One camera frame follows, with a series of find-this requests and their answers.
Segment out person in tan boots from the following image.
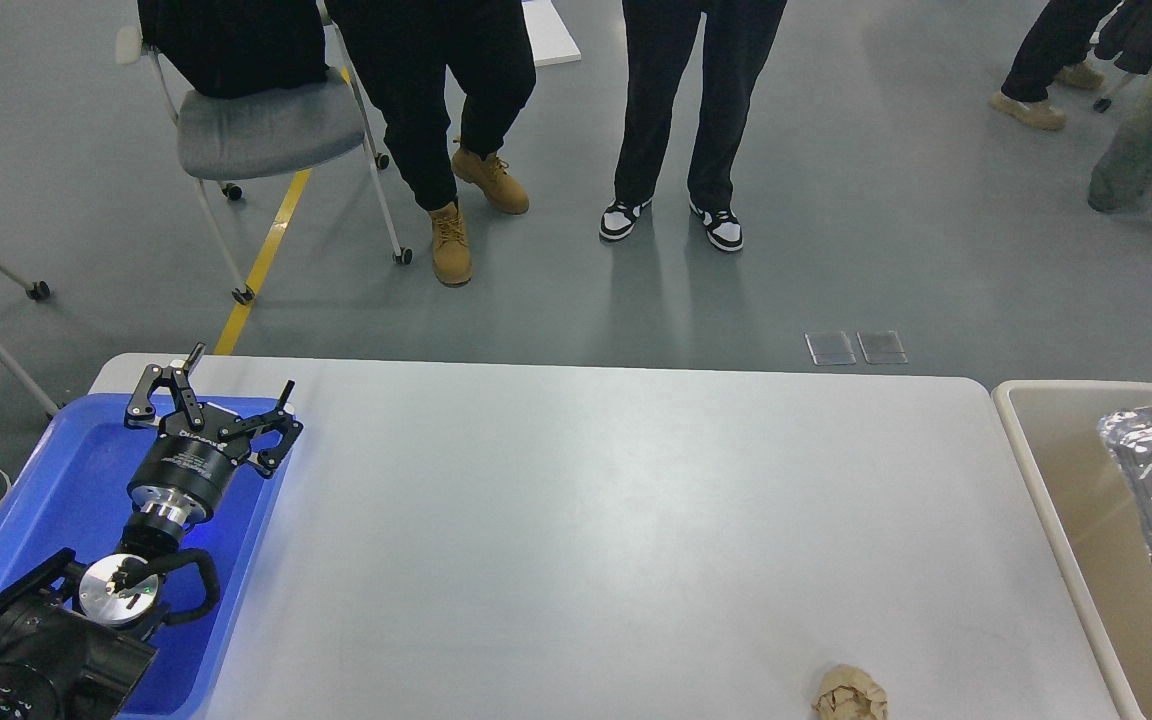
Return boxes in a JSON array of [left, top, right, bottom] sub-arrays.
[[326, 1, 536, 287]]

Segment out crumpled brown paper ball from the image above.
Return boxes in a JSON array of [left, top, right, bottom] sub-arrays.
[[812, 664, 890, 719]]

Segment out blue plastic tray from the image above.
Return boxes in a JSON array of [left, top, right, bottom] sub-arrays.
[[0, 393, 285, 719]]

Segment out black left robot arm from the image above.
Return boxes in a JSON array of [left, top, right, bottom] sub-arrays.
[[0, 348, 303, 719]]

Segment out black jacket on chair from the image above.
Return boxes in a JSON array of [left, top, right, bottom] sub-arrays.
[[137, 1, 326, 99]]

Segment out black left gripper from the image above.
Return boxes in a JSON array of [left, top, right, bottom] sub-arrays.
[[124, 342, 303, 525]]

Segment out beige plastic bin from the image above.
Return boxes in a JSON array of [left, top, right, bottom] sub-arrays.
[[992, 381, 1152, 719]]

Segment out person in black-white sneakers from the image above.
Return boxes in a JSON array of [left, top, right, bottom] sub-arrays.
[[598, 0, 789, 253]]

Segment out grey office chair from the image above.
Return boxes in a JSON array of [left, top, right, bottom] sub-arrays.
[[162, 55, 391, 306]]

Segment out white board on floor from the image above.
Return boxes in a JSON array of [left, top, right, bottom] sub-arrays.
[[521, 1, 582, 68]]

